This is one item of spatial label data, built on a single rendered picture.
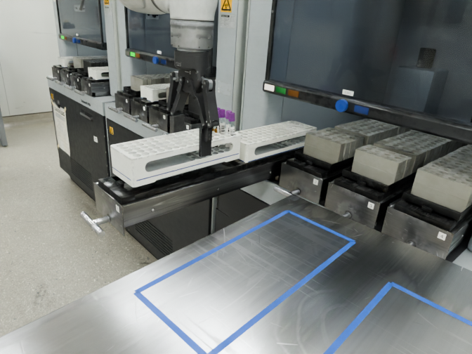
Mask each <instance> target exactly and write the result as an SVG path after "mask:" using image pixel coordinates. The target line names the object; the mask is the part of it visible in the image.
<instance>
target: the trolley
mask: <svg viewBox="0 0 472 354"><path fill-rule="evenodd" d="M0 354H472V271H471V270H468V269H466V268H463V267H461V266H460V265H457V264H455V263H452V262H450V261H447V260H445V259H443V258H441V257H438V256H436V255H433V254H431V253H428V252H427V251H424V250H422V249H419V248H417V247H414V246H412V245H410V244H408V243H405V242H403V241H400V240H398V239H395V238H394V237H391V236H389V235H386V234H384V233H382V232H379V231H377V230H375V229H372V228H370V227H367V226H366V225H363V224H361V223H358V222H356V221H353V220H351V219H349V218H346V217H345V216H342V215H340V214H337V213H334V212H333V211H330V210H328V209H325V208H323V207H321V206H318V205H316V204H313V203H312V202H309V201H307V200H304V199H302V198H300V197H297V196H295V195H290V196H288V197H285V198H284V199H281V200H280V201H278V202H276V203H274V204H271V205H270V206H267V207H266V208H264V209H262V210H260V211H257V212H255V213H253V214H251V215H249V216H247V217H245V218H243V219H241V220H239V221H237V222H235V223H233V224H231V225H229V226H226V227H224V228H222V229H220V230H218V231H216V232H214V233H212V234H210V235H208V236H206V237H204V238H202V239H200V240H198V241H196V242H193V243H192V244H189V245H188V246H186V247H183V248H182V249H179V250H178V251H175V252H173V253H172V254H169V255H168V256H165V257H163V258H161V259H159V260H157V261H155V262H153V263H151V264H149V265H147V266H145V267H143V268H141V269H139V270H137V271H135V272H132V273H130V274H128V275H126V276H124V277H122V278H120V279H118V280H116V281H114V282H112V283H110V284H108V285H106V286H104V287H101V288H100V289H97V290H95V291H93V292H91V293H90V294H87V295H85V296H83V297H81V298H80V299H77V300H76V301H73V302H71V303H69V304H67V305H65V306H63V307H61V308H59V309H57V310H54V311H53V312H51V313H49V314H47V315H45V316H43V317H40V318H38V319H36V320H34V321H32V322H30V323H28V324H26V325H24V326H22V327H20V328H18V329H16V330H14V331H12V332H10V333H7V334H5V335H3V336H1V337H0Z"/></svg>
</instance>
